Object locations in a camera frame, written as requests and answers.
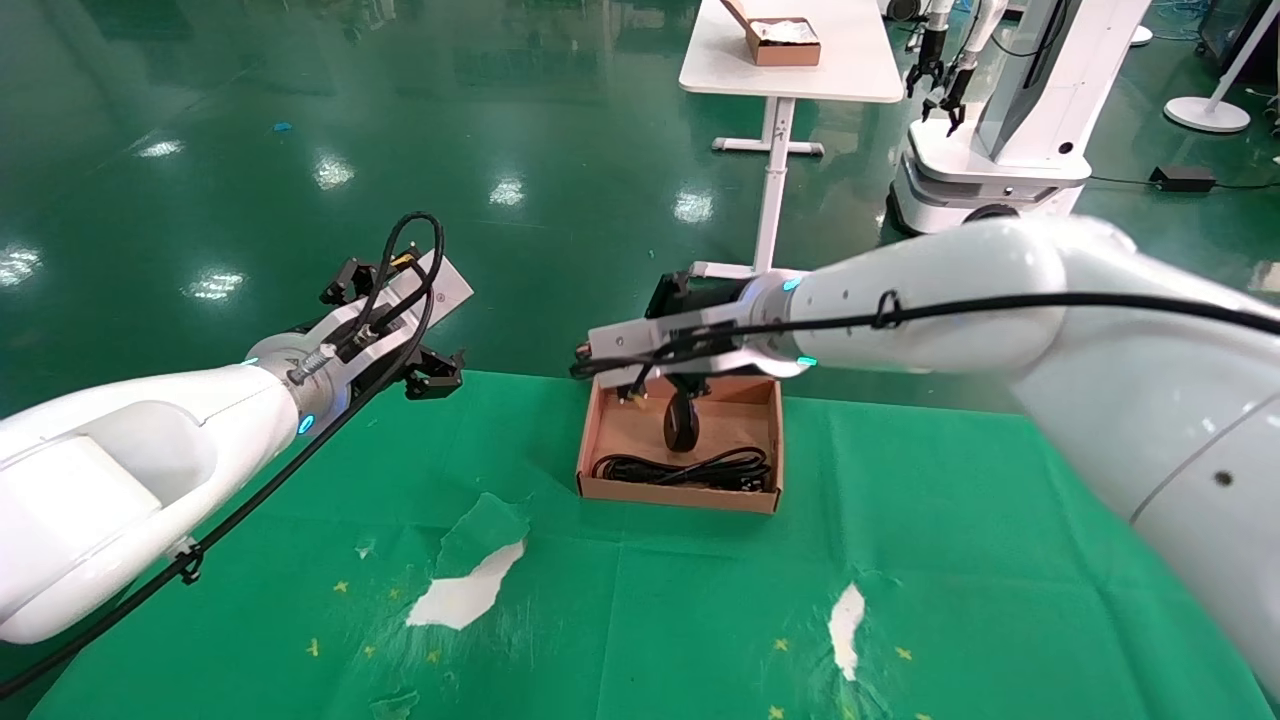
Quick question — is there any black power cable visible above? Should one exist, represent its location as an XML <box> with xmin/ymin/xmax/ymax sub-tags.
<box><xmin>592</xmin><ymin>446</ymin><xmax>774</xmax><ymax>493</ymax></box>

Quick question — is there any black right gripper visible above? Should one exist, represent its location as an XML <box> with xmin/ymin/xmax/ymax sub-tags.
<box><xmin>648</xmin><ymin>270</ymin><xmax>751</xmax><ymax>401</ymax></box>

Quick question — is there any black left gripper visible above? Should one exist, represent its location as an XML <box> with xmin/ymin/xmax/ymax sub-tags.
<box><xmin>320</xmin><ymin>258</ymin><xmax>467</xmax><ymax>403</ymax></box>

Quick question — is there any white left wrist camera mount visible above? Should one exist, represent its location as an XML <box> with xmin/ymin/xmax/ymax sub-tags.
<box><xmin>385</xmin><ymin>250</ymin><xmax>474</xmax><ymax>341</ymax></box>

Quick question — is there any white table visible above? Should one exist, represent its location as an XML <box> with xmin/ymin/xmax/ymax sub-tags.
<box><xmin>678</xmin><ymin>0</ymin><xmax>906</xmax><ymax>281</ymax></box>

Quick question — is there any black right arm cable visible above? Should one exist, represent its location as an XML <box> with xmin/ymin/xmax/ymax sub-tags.
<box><xmin>570</xmin><ymin>290</ymin><xmax>1280</xmax><ymax>406</ymax></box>

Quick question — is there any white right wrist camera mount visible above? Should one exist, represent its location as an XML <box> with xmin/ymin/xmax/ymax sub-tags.
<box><xmin>586</xmin><ymin>300</ymin><xmax>751</xmax><ymax>386</ymax></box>

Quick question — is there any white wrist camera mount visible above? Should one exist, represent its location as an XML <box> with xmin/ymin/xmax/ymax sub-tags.
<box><xmin>586</xmin><ymin>300</ymin><xmax>751</xmax><ymax>386</ymax></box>
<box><xmin>385</xmin><ymin>250</ymin><xmax>474</xmax><ymax>341</ymax></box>

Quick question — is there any small cardboard box with contents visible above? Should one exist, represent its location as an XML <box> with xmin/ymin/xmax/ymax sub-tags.
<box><xmin>720</xmin><ymin>0</ymin><xmax>823</xmax><ymax>68</ymax></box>

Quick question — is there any open shallow cardboard box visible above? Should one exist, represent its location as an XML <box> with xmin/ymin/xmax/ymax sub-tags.
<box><xmin>576</xmin><ymin>375</ymin><xmax>784</xmax><ymax>516</ymax></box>

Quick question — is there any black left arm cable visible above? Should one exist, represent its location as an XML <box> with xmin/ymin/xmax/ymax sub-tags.
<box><xmin>0</xmin><ymin>212</ymin><xmax>446</xmax><ymax>701</ymax></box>

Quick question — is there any white robot with black grippers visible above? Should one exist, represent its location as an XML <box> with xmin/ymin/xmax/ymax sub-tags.
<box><xmin>885</xmin><ymin>0</ymin><xmax>1156</xmax><ymax>236</ymax></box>

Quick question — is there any torn green table cloth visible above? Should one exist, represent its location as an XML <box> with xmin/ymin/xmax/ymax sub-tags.
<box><xmin>25</xmin><ymin>370</ymin><xmax>1276</xmax><ymax>720</ymax></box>

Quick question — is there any thin black floor cable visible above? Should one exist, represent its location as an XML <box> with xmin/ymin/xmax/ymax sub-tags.
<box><xmin>1085</xmin><ymin>175</ymin><xmax>1280</xmax><ymax>191</ymax></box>

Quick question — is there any white stand with round base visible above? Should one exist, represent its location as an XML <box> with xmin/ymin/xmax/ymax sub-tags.
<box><xmin>1165</xmin><ymin>0</ymin><xmax>1280</xmax><ymax>134</ymax></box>

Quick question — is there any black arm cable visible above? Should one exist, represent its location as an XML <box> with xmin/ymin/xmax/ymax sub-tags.
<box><xmin>0</xmin><ymin>212</ymin><xmax>446</xmax><ymax>701</ymax></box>
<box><xmin>570</xmin><ymin>290</ymin><xmax>1280</xmax><ymax>406</ymax></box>

